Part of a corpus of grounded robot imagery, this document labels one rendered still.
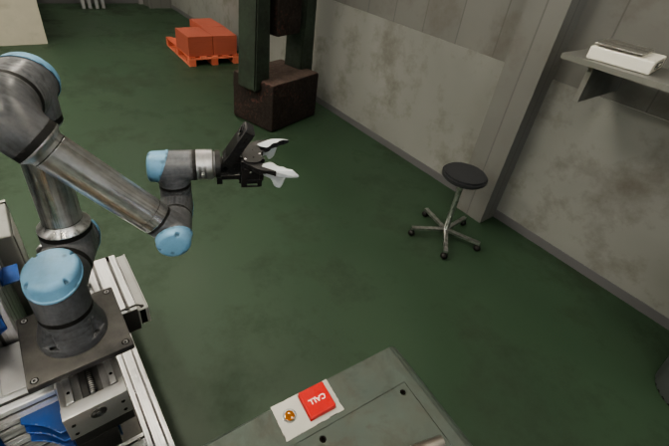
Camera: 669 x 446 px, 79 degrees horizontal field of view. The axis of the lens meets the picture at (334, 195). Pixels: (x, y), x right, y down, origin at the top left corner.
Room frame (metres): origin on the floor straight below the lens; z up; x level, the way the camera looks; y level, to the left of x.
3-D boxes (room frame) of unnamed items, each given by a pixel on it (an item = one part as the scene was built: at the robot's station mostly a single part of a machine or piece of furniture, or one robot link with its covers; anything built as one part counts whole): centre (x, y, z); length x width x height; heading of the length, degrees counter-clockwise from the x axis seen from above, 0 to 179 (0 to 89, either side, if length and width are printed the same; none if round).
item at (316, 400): (0.46, -0.03, 1.26); 0.06 x 0.06 x 0.02; 36
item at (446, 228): (2.74, -0.95, 0.32); 0.60 x 0.57 x 0.63; 118
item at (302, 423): (0.44, -0.01, 1.23); 0.13 x 0.08 x 0.06; 126
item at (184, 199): (0.80, 0.39, 1.46); 0.11 x 0.08 x 0.11; 20
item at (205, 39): (6.60, 2.49, 0.21); 1.18 x 0.82 x 0.43; 42
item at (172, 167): (0.82, 0.40, 1.56); 0.11 x 0.08 x 0.09; 110
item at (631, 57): (2.45, -1.51, 1.66); 0.35 x 0.34 x 0.09; 42
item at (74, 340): (0.60, 0.60, 1.21); 0.15 x 0.15 x 0.10
